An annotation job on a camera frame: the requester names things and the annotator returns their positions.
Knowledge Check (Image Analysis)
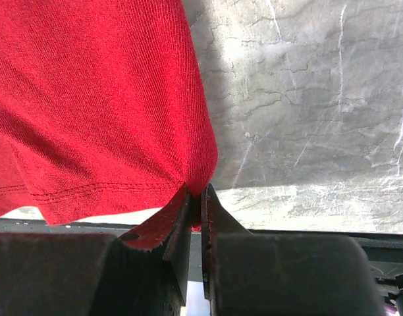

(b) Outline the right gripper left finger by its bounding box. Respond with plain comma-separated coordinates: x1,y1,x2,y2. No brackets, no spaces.
0,187,192,315

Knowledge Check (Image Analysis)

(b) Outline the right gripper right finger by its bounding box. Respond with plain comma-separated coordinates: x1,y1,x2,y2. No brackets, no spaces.
201,186,385,315

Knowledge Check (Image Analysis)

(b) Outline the red t shirt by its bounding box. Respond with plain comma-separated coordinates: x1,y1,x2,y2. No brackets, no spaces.
0,0,219,231

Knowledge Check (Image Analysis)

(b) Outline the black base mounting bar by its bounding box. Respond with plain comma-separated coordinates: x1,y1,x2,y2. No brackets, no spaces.
0,219,403,296

